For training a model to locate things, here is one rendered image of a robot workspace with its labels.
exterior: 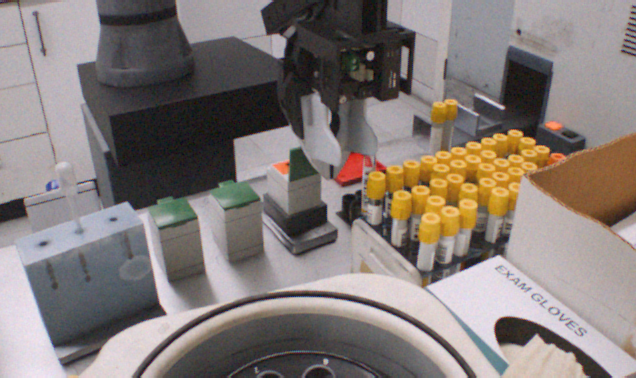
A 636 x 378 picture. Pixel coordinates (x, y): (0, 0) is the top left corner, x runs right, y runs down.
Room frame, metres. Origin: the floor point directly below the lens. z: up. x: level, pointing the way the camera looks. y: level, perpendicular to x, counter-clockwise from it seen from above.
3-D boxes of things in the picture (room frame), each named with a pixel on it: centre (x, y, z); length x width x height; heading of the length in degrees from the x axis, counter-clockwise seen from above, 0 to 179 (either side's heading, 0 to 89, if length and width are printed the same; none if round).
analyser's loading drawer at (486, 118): (0.72, -0.23, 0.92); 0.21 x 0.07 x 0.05; 119
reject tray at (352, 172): (0.66, -0.04, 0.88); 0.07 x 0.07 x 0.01; 29
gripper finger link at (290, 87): (0.46, 0.01, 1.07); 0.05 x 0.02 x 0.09; 120
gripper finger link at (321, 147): (0.44, -0.01, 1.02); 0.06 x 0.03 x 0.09; 30
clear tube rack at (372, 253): (0.45, -0.14, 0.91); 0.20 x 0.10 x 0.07; 119
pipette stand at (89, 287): (0.38, 0.20, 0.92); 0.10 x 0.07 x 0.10; 126
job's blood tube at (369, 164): (0.52, -0.05, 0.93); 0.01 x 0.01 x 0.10; 30
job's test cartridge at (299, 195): (0.53, 0.03, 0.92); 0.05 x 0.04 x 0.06; 31
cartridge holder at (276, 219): (0.53, 0.03, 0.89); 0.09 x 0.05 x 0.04; 32
